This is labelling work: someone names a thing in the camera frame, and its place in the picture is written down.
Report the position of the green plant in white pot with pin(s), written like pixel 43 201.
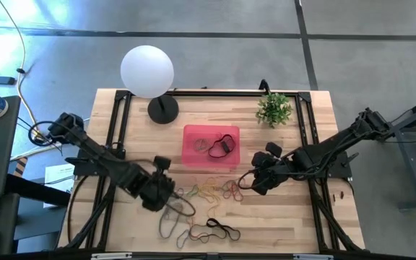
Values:
pixel 273 108

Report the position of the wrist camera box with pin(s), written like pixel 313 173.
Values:
pixel 163 162
pixel 273 150

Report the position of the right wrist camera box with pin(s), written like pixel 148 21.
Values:
pixel 273 150

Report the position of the black aluminium table frame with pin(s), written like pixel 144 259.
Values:
pixel 229 92

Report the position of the black metal stand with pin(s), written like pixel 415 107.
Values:
pixel 406 162

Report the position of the green rubber band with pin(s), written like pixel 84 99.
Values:
pixel 192 191
pixel 195 145

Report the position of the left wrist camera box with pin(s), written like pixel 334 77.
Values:
pixel 163 162

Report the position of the pink translucent plastic bin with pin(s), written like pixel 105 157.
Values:
pixel 193 159

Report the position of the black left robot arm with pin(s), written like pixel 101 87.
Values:
pixel 96 151

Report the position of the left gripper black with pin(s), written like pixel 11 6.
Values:
pixel 155 191

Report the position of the wide black rubber band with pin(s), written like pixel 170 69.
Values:
pixel 213 222

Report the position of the thin red rubber band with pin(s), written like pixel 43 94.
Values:
pixel 202 238

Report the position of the yellow black striped marker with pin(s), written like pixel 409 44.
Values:
pixel 20 167

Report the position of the large blue rubber band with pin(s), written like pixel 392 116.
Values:
pixel 160 224

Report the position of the yellow rubber band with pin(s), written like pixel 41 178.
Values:
pixel 208 191
pixel 213 213

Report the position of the white globe table lamp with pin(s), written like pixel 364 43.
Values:
pixel 146 70

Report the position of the thin black rubber band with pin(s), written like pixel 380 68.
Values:
pixel 193 206

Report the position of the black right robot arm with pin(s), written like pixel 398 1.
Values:
pixel 323 151

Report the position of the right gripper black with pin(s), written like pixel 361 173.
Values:
pixel 274 173

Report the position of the white paper sheet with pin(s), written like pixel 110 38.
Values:
pixel 58 177

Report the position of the small blue rubber band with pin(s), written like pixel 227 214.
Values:
pixel 177 242

